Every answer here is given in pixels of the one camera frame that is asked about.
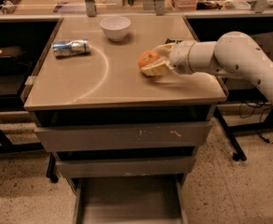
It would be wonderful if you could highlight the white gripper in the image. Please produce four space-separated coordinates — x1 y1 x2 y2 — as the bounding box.
141 40 196 77

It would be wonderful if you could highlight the orange fruit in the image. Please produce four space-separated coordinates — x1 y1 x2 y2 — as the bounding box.
138 50 159 68

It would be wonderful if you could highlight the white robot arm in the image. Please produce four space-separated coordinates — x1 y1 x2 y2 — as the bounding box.
141 32 273 105

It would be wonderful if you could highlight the grey drawer cabinet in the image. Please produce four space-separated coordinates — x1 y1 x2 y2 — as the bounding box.
20 14 229 224

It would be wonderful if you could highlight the top grey drawer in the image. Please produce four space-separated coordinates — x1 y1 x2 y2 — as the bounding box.
35 121 211 152

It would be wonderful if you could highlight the middle grey drawer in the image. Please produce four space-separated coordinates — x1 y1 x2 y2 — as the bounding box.
57 156 195 178

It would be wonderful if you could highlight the bottom open grey drawer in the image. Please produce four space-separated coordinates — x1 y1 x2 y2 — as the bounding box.
72 175 188 224

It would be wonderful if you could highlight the white ceramic bowl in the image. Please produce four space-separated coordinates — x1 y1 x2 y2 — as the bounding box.
100 16 131 41

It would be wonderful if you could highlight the crushed blue silver can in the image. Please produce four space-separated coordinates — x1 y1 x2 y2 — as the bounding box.
51 39 90 58

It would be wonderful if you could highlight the dark round side table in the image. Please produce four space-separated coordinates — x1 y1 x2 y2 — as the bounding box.
252 32 273 62

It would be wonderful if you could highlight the black cable on floor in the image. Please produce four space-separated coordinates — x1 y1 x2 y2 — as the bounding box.
238 100 273 144

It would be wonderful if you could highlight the black table leg frame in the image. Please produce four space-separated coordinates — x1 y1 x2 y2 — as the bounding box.
214 108 247 161

